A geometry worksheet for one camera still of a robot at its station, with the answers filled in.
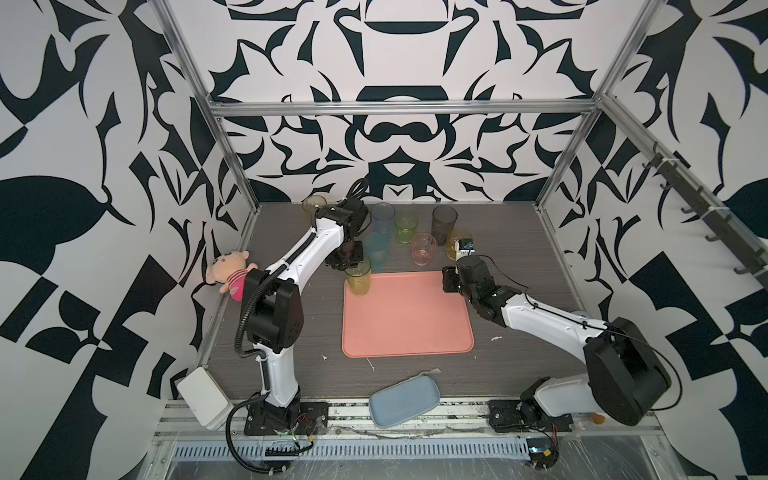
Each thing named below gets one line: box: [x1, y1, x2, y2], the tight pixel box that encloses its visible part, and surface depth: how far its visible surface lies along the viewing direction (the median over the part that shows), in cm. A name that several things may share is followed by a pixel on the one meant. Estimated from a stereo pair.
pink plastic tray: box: [342, 272, 475, 358], surface depth 93 cm
